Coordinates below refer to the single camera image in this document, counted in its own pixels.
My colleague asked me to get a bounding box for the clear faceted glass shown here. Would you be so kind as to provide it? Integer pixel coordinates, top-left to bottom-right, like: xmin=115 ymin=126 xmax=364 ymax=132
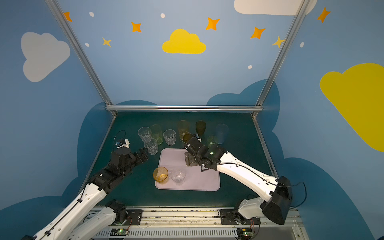
xmin=138 ymin=127 xmax=152 ymax=143
xmin=171 ymin=169 xmax=187 ymax=185
xmin=144 ymin=139 xmax=159 ymax=155
xmin=163 ymin=129 xmax=176 ymax=146

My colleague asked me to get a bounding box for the short green glass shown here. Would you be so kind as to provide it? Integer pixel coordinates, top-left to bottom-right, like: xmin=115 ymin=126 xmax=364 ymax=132
xmin=207 ymin=136 xmax=218 ymax=148

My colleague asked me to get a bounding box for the short yellow amber glass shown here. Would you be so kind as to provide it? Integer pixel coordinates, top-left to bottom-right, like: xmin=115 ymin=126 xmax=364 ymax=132
xmin=153 ymin=167 xmax=169 ymax=184

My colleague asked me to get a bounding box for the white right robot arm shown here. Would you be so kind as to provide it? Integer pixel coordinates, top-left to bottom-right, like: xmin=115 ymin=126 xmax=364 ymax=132
xmin=184 ymin=137 xmax=293 ymax=225

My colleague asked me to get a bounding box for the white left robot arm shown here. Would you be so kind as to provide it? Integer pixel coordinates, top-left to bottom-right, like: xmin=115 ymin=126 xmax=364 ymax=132
xmin=22 ymin=147 xmax=149 ymax=240

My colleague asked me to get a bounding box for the pink plastic tray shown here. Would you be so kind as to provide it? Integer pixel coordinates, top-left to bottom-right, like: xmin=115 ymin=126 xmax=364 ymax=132
xmin=155 ymin=148 xmax=220 ymax=192

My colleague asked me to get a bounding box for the short brown textured cup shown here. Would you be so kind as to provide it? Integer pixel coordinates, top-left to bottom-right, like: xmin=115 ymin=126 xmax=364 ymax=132
xmin=183 ymin=133 xmax=194 ymax=143

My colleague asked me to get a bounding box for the dark brown textured tall cup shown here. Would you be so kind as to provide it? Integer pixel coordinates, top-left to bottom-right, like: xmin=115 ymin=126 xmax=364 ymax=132
xmin=196 ymin=121 xmax=207 ymax=137

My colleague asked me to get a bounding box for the tall amber tumbler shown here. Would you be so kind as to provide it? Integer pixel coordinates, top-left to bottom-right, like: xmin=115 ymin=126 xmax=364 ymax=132
xmin=178 ymin=120 xmax=190 ymax=141

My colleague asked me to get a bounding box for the tall green tumbler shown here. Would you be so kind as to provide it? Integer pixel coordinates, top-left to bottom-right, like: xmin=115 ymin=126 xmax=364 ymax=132
xmin=150 ymin=124 xmax=163 ymax=145

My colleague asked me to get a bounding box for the frosted blue tall tumbler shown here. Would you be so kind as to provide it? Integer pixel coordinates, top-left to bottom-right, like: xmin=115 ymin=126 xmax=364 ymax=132
xmin=216 ymin=124 xmax=229 ymax=145

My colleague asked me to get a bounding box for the left green circuit board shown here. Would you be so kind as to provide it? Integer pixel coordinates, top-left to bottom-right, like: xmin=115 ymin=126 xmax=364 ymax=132
xmin=110 ymin=229 xmax=129 ymax=237

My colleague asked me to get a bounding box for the green circuit board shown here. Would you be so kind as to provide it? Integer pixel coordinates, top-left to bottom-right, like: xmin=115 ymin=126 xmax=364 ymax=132
xmin=236 ymin=228 xmax=254 ymax=240
xmin=110 ymin=229 xmax=129 ymax=237

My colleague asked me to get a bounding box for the right green circuit board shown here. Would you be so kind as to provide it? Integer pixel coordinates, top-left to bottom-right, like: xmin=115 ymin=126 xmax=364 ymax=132
xmin=236 ymin=228 xmax=254 ymax=240

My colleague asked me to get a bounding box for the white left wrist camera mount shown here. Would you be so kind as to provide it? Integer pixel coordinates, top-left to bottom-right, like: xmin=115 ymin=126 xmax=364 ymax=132
xmin=115 ymin=139 xmax=130 ymax=148

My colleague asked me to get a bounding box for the aluminium back frame rail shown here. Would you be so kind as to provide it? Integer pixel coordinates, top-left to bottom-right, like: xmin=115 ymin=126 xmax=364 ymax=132
xmin=106 ymin=105 xmax=263 ymax=112

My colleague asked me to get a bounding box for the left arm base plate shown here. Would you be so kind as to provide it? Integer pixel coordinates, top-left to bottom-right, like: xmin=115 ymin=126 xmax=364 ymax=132
xmin=113 ymin=210 xmax=143 ymax=226

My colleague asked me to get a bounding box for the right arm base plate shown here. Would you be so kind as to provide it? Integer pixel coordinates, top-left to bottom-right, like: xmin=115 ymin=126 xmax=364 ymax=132
xmin=218 ymin=209 xmax=261 ymax=225

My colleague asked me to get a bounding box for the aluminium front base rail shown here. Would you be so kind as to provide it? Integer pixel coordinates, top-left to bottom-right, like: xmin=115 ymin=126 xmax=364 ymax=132
xmin=92 ymin=206 xmax=309 ymax=240

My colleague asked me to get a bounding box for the aluminium left frame post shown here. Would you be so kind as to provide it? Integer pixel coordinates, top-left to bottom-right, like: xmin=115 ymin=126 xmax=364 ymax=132
xmin=45 ymin=0 xmax=113 ymax=107

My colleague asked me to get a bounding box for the aluminium frame post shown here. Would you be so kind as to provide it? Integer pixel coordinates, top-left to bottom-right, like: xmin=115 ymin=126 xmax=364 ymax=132
xmin=45 ymin=0 xmax=113 ymax=107
xmin=252 ymin=0 xmax=311 ymax=120

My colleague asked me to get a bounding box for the aluminium right frame post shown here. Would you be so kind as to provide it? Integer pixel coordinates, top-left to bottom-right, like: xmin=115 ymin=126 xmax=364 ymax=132
xmin=252 ymin=0 xmax=311 ymax=120

